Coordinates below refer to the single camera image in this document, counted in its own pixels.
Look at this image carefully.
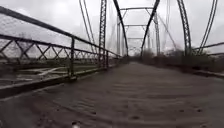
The weathered wooden plank bridge deck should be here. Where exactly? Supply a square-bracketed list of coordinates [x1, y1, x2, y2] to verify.
[0, 61, 224, 128]

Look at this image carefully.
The dark metal lattice railing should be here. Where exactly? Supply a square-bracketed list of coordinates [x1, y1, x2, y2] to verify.
[0, 5, 123, 99]

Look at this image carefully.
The robot's own part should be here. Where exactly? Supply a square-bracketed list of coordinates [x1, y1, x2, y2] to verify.
[71, 121, 81, 128]

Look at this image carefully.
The steel truss bridge frame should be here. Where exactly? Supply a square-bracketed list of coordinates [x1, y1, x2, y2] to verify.
[78, 0, 224, 66]

